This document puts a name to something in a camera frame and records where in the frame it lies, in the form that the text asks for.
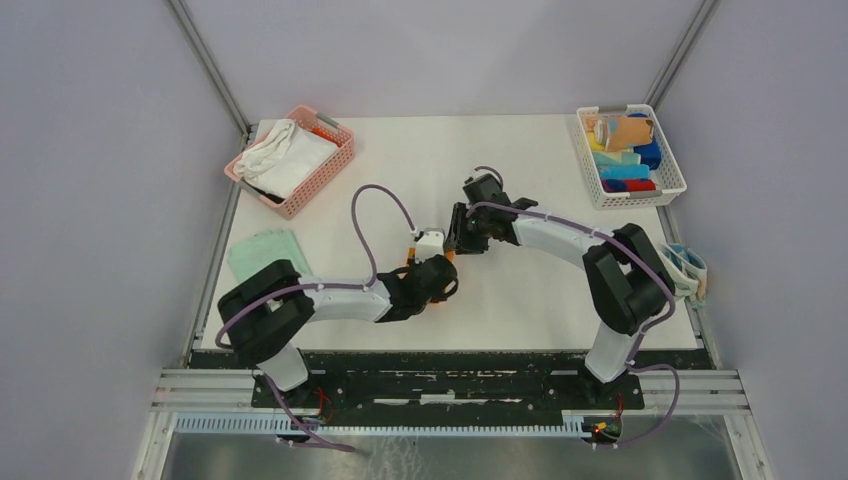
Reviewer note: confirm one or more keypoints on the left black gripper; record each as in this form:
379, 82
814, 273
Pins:
440, 296

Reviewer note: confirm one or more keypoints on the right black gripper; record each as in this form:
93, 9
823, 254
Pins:
456, 235

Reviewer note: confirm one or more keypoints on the bright orange towel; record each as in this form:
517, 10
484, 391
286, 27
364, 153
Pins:
411, 255

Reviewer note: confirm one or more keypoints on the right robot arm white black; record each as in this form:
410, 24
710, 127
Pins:
630, 287

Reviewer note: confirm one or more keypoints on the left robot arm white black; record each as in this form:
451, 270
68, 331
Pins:
262, 315

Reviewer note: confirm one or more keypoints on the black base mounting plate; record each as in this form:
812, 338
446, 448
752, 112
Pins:
456, 389

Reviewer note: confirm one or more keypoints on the red blue rolled towel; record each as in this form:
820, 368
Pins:
628, 185

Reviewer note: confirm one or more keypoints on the teal rolled towel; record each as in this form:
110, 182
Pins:
602, 158

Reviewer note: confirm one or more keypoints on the light blue rolled towel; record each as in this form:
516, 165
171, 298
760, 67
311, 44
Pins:
623, 172

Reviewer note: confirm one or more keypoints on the yellow rolled towel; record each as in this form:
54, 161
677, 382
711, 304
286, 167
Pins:
594, 144

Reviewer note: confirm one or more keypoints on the mint green folded towel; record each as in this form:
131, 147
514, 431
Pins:
247, 257

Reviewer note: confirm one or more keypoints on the red item in basket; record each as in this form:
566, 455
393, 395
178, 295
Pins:
324, 134

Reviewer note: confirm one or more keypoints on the white cloth in basket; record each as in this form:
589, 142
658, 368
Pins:
281, 162

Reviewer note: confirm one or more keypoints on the pink plastic basket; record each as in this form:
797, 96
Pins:
306, 118

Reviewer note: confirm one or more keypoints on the dark blue rolled towel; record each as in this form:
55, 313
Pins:
650, 154

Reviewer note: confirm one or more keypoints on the white plastic basket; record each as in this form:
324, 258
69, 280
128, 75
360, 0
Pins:
667, 177

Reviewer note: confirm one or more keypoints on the patterned white blue towel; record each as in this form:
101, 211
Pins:
688, 272

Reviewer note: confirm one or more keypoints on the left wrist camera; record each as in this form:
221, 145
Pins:
429, 244

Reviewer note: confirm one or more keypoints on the white slotted cable duct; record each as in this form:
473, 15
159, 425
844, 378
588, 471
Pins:
279, 424

